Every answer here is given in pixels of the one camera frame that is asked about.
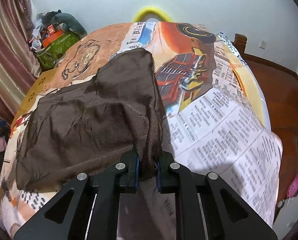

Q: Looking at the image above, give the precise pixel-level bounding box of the striped red beige curtain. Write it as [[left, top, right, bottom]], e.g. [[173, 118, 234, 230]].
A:
[[0, 0, 41, 123]]

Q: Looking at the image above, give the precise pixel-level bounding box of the pink slipper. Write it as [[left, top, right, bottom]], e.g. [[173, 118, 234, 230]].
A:
[[286, 173, 298, 198]]

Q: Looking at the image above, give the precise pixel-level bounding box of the wooden bed post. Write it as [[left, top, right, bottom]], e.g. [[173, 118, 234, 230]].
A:
[[233, 34, 247, 56]]

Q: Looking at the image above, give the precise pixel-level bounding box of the green storage bag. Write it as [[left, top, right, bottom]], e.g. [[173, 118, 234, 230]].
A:
[[35, 31, 80, 71]]

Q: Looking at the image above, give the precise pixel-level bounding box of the dark brown cloth garment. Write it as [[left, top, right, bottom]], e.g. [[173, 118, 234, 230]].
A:
[[16, 48, 163, 191]]

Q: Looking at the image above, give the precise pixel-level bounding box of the newspaper print bed cover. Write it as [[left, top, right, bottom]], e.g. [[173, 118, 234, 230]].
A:
[[0, 22, 282, 239]]

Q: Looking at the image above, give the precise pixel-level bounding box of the bamboo folding lap table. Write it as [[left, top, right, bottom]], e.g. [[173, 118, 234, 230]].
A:
[[11, 69, 57, 127]]

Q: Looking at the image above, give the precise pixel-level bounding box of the grey plush toy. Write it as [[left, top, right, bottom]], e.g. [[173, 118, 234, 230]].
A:
[[50, 12, 87, 36]]

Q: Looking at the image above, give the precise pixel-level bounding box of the yellow curved foam tube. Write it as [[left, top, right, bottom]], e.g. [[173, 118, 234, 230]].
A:
[[132, 6, 174, 22]]

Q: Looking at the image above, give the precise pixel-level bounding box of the white wall socket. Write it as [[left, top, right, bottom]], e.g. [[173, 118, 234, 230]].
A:
[[259, 40, 267, 49]]

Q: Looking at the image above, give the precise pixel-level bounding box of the orange box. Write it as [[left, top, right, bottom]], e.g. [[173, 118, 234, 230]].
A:
[[42, 30, 64, 48]]

